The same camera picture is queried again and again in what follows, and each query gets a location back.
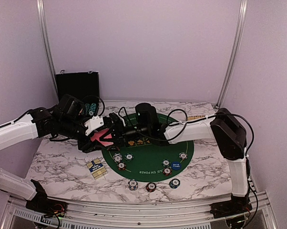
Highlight teal 50 chip stack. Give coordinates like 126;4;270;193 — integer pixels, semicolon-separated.
169;178;181;189

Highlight brown 100 chips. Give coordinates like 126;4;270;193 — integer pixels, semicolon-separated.
117;162;126;171

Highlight blue tan 10 chip stack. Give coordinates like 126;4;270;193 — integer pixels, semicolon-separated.
128;179;138;191

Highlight black poker chip case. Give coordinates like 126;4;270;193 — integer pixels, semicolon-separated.
55;71;100;116

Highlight aluminium frame post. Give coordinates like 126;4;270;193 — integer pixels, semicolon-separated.
216;0;248;107
36;0;57;79

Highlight black triangular all-in marker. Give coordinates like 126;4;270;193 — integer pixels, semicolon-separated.
107;146;120;152

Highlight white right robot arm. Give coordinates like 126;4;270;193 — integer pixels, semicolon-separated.
109;103;252;214

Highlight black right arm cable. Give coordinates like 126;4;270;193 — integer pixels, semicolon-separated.
162;108;255;153

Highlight blue tan chips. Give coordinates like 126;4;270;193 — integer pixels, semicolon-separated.
113;153;123;163

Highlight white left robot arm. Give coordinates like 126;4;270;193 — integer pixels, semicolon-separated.
0;94;112;212

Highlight teal 50 chips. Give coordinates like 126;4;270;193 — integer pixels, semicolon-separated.
125;153;134;161

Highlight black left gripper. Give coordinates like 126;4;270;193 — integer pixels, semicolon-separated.
58;116;105;153

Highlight right aluminium frame post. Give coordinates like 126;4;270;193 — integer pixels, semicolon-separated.
216;0;248;107

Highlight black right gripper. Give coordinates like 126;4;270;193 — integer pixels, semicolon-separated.
99;121;150;148

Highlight blue texas holdem card box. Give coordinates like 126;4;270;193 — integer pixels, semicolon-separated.
86;158;107;179

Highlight teal 50 chip row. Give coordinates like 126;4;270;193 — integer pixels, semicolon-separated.
89;103;97;116

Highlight left aluminium frame post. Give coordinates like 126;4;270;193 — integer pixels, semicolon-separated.
36;0;57;79

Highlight green round poker mat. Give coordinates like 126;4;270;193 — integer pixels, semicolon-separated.
101;113;195;182

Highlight blue small blind button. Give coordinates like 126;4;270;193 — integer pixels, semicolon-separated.
171;162;182;170

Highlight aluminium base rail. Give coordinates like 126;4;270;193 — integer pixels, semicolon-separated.
0;191;279;229

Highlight blue white chip mat edge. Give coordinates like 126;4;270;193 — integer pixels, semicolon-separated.
179;152;188;160

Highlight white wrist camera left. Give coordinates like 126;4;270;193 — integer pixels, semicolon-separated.
84;116;104;136

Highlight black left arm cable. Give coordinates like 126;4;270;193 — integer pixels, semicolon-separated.
81;95;106;120

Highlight brown 100 chip stack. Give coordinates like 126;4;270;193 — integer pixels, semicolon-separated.
146;182;156;192

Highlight red backed card deck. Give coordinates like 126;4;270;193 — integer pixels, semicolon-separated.
91;128;114;147

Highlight dark green chip row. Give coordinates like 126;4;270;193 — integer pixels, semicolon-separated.
84;103;91;115

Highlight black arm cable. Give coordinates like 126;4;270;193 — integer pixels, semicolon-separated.
81;95;106;120
162;108;255;153

